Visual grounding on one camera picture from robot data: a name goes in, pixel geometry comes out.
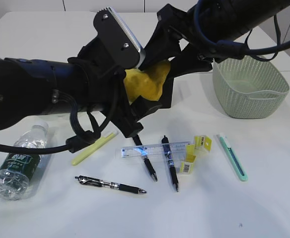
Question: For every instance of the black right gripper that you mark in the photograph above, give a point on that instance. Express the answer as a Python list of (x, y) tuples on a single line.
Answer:
[(178, 34)]

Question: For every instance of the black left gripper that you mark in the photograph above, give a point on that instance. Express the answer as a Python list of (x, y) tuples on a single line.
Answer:
[(96, 82)]

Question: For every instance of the yellow pear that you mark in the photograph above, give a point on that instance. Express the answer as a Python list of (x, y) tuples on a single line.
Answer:
[(147, 83)]

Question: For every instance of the clear water bottle green label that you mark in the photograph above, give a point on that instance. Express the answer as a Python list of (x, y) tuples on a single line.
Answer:
[(18, 169)]

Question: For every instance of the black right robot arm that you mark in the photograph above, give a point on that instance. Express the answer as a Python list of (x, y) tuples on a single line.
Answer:
[(237, 17)]

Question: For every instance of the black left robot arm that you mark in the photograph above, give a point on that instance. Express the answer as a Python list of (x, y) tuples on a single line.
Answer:
[(31, 87)]

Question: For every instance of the black gel pen middle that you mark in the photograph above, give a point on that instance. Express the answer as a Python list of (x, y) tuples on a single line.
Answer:
[(146, 160)]

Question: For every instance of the black gel pen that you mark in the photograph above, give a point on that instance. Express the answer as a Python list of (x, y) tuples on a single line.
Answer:
[(84, 180), (146, 160), (170, 162)]

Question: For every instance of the yellow utility knife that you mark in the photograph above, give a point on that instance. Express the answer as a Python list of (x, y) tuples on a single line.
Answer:
[(93, 147)]

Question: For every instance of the black gel pen right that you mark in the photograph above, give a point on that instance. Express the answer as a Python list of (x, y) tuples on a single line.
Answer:
[(170, 162)]

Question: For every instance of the clear plastic ruler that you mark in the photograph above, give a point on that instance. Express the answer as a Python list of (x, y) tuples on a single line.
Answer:
[(153, 149)]

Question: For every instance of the black square pen holder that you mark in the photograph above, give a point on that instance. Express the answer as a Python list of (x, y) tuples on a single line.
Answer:
[(167, 91)]

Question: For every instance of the black gel pen left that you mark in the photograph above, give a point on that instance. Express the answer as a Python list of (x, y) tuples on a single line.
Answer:
[(84, 180)]

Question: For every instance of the green woven plastic basket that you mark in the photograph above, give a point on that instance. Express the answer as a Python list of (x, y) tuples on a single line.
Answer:
[(247, 88)]

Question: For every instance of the green utility knife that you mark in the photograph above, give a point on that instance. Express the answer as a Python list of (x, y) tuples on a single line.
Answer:
[(235, 162)]

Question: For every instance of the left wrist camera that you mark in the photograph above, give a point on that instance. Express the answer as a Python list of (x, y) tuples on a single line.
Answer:
[(118, 39)]

